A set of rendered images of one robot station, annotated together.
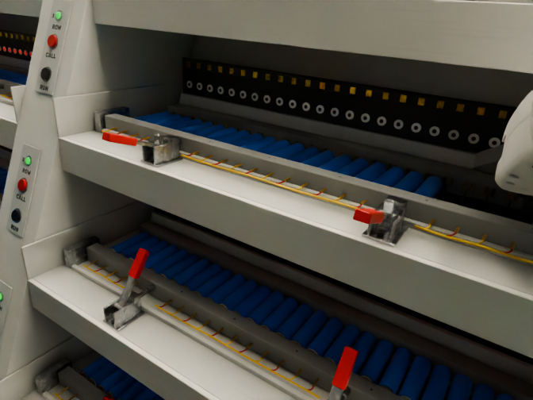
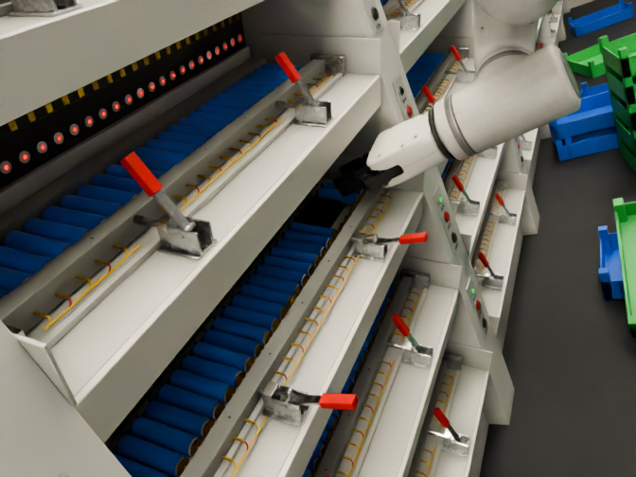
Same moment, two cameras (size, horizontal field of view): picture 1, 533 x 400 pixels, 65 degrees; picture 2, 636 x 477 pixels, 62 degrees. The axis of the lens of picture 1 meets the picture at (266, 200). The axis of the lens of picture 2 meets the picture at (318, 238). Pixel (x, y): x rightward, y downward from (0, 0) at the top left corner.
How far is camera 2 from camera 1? 70 cm
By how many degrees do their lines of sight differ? 81
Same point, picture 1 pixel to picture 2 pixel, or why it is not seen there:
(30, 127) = not seen: outside the picture
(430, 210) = (358, 228)
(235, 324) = (355, 413)
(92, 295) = not seen: outside the picture
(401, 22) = (326, 149)
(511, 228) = (371, 203)
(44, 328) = not seen: outside the picture
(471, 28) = (343, 131)
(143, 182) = (313, 432)
